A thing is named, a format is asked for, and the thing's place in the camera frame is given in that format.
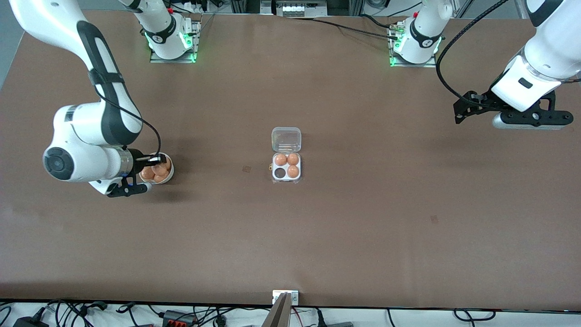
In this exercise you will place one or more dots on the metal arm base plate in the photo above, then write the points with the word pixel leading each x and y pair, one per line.
pixel 426 65
pixel 172 61

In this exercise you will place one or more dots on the grey electrical terminal block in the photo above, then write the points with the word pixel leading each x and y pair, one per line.
pixel 295 9

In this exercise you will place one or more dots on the white round bowl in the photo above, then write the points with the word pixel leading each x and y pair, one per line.
pixel 172 172

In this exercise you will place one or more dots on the small metal mounting bracket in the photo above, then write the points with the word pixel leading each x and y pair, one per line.
pixel 295 297

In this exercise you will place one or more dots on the clear plastic four-egg box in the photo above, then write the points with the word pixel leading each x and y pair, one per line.
pixel 286 138

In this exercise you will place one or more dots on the aluminium frame profile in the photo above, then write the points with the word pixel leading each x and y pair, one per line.
pixel 349 7
pixel 245 5

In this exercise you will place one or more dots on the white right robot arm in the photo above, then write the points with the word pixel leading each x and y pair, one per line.
pixel 91 131

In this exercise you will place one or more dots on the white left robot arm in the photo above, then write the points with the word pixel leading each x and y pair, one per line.
pixel 553 50

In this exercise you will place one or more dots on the black power adapter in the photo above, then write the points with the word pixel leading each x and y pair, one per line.
pixel 27 323

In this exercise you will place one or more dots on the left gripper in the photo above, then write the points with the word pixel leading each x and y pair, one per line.
pixel 482 102

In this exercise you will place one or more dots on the grey metal pole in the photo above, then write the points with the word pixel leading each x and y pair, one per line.
pixel 278 315

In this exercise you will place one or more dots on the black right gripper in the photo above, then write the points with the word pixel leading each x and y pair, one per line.
pixel 137 163

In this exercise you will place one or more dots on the dark device with orange clips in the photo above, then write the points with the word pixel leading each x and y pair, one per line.
pixel 174 318

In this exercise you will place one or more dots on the white power strip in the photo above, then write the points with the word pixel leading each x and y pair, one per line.
pixel 195 7

